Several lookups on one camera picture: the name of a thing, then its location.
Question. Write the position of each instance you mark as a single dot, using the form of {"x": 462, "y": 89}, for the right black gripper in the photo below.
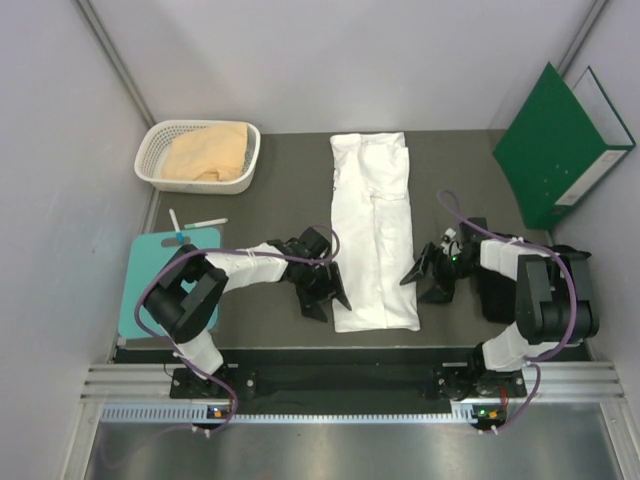
{"x": 441, "y": 292}

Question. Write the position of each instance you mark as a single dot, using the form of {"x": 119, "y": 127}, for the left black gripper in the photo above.
{"x": 309, "y": 306}

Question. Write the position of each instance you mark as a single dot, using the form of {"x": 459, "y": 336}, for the white daisy print t-shirt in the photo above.
{"x": 371, "y": 215}

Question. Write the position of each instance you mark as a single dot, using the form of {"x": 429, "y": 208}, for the black t-shirt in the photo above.
{"x": 497, "y": 295}

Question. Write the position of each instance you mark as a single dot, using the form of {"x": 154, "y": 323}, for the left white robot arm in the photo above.
{"x": 180, "y": 301}

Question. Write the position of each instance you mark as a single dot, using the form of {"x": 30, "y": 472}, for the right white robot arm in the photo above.
{"x": 539, "y": 297}

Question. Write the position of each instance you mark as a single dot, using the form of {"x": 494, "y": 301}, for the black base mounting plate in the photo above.
{"x": 431, "y": 382}

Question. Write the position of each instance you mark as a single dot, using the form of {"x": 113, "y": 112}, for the white pen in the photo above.
{"x": 206, "y": 223}

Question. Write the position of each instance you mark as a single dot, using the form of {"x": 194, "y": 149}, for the teal cutting mat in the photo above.
{"x": 148, "y": 255}

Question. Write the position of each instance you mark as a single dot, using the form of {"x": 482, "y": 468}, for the beige folded t-shirt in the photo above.
{"x": 212, "y": 154}

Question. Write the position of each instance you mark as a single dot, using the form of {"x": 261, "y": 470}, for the white plastic basket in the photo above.
{"x": 154, "y": 150}

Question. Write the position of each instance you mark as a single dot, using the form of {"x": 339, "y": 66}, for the green ring binder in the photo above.
{"x": 563, "y": 141}

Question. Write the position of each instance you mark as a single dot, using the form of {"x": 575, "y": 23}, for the aluminium rail frame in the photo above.
{"x": 578, "y": 426}

